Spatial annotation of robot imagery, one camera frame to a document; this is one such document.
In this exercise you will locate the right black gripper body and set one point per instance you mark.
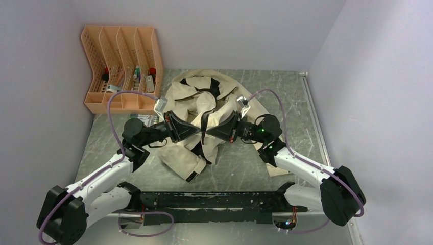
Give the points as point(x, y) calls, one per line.
point(244, 129)

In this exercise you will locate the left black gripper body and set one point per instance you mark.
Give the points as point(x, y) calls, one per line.
point(163, 130)

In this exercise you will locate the beige zip jacket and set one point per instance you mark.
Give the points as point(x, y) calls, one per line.
point(203, 98)

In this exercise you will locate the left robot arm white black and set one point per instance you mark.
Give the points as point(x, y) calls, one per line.
point(67, 212)

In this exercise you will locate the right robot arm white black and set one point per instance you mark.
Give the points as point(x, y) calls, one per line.
point(334, 191)

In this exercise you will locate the pack of coloured markers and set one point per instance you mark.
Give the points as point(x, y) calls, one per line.
point(148, 120)

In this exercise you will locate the orange plastic file organizer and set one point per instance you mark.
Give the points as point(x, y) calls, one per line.
point(127, 66)

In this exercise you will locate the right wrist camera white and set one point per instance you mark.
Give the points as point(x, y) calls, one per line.
point(244, 106)

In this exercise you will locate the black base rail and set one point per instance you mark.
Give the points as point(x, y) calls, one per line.
point(204, 207)

